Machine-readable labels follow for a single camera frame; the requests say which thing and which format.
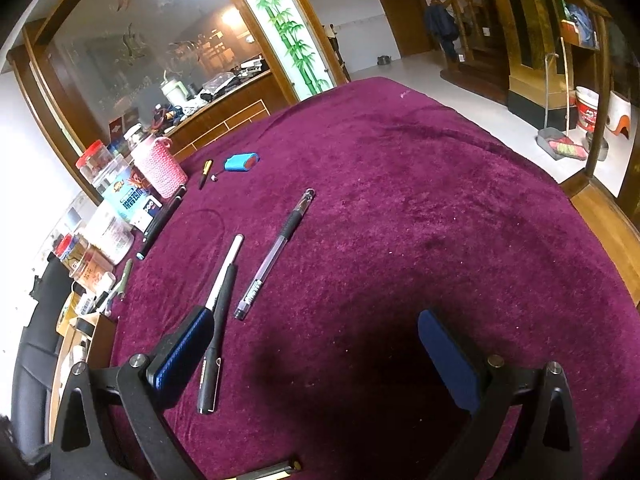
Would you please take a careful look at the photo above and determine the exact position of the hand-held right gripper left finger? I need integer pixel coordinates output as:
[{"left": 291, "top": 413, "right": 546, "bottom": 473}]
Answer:
[{"left": 50, "top": 306, "right": 215, "bottom": 480}]

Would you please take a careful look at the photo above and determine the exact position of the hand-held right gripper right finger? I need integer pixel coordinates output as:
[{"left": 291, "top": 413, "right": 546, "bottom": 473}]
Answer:
[{"left": 417, "top": 309, "right": 586, "bottom": 480}]

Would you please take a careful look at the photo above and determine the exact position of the green pen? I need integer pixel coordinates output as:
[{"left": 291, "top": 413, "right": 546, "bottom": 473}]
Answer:
[{"left": 104, "top": 258, "right": 134, "bottom": 317}]

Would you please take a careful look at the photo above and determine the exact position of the white pen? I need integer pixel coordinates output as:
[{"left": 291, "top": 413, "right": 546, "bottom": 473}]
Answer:
[{"left": 202, "top": 233, "right": 245, "bottom": 311}]

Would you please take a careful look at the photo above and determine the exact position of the black marker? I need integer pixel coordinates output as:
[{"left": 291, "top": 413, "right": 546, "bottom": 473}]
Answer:
[{"left": 139, "top": 186, "right": 187, "bottom": 262}]

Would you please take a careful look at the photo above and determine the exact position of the clear gel pen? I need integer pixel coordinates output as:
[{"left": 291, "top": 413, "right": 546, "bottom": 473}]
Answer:
[{"left": 233, "top": 188, "right": 317, "bottom": 321}]

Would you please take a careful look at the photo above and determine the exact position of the small red-lid jar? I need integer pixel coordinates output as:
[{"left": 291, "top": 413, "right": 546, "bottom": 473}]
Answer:
[{"left": 51, "top": 234, "right": 117, "bottom": 292}]

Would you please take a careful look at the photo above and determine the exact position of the white plastic jar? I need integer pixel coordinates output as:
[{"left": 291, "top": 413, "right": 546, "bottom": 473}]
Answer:
[{"left": 84, "top": 204, "right": 137, "bottom": 267}]

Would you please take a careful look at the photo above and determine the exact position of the blue printed carton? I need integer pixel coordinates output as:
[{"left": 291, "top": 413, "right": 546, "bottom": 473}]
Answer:
[{"left": 101, "top": 172, "right": 164, "bottom": 232}]

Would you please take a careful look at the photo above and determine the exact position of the black leather chair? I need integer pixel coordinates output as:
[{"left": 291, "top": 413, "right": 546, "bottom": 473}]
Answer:
[{"left": 11, "top": 259, "right": 68, "bottom": 463}]

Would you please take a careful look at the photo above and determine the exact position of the purple velvet tablecloth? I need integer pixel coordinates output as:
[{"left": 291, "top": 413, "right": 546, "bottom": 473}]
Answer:
[{"left": 109, "top": 76, "right": 640, "bottom": 480}]

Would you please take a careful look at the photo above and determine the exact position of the gold tipped black pen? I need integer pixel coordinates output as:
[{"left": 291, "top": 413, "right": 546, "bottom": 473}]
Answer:
[{"left": 232, "top": 457, "right": 302, "bottom": 480}]

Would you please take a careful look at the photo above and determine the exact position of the pink knitted bottle cover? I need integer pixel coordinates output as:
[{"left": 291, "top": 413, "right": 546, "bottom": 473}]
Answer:
[{"left": 131, "top": 135, "right": 189, "bottom": 201}]

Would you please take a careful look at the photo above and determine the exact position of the blue rectangular pack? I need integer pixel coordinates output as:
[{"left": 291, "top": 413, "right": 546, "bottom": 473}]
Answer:
[{"left": 223, "top": 152, "right": 261, "bottom": 173}]

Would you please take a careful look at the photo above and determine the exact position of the red-lid clear jar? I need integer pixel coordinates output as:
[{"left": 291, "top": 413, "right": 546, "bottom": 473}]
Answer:
[{"left": 75, "top": 142, "right": 127, "bottom": 196}]

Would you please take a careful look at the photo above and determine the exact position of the white-lid glass jar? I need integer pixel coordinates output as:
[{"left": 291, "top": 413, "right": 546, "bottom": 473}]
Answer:
[{"left": 122, "top": 124, "right": 153, "bottom": 158}]

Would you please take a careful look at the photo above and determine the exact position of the grey dustpan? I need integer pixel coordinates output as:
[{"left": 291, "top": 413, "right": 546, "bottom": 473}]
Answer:
[{"left": 536, "top": 127, "right": 590, "bottom": 162}]

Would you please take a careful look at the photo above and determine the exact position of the red white bucket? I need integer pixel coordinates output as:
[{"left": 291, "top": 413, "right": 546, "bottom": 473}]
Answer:
[{"left": 574, "top": 86, "right": 602, "bottom": 134}]

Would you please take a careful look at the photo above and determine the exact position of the white orange stool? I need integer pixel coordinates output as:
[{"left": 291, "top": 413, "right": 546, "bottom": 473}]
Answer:
[{"left": 606, "top": 91, "right": 635, "bottom": 139}]

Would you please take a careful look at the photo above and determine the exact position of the wooden glass cabinet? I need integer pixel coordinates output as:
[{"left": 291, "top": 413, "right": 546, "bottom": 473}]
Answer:
[{"left": 7, "top": 0, "right": 301, "bottom": 206}]

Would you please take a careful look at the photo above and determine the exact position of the wooden staircase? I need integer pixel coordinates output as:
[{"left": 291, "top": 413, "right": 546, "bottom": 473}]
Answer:
[{"left": 425, "top": 0, "right": 513, "bottom": 107}]

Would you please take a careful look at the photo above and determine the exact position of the bamboo painted panel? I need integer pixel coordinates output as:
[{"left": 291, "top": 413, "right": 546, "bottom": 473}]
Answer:
[{"left": 219, "top": 0, "right": 337, "bottom": 102}]

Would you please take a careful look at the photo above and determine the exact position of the dark hanging jacket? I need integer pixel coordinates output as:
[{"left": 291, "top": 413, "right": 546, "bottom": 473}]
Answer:
[{"left": 424, "top": 2, "right": 459, "bottom": 63}]

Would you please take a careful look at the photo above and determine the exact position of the wooden shelf unit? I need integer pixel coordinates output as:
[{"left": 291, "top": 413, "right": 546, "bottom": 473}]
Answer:
[{"left": 492, "top": 0, "right": 618, "bottom": 126}]

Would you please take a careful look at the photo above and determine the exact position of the wooden door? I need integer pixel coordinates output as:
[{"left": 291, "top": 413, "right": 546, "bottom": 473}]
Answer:
[{"left": 363, "top": 0, "right": 437, "bottom": 59}]

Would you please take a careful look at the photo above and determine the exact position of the thin black wire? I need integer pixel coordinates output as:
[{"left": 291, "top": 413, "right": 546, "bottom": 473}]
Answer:
[{"left": 182, "top": 208, "right": 227, "bottom": 242}]

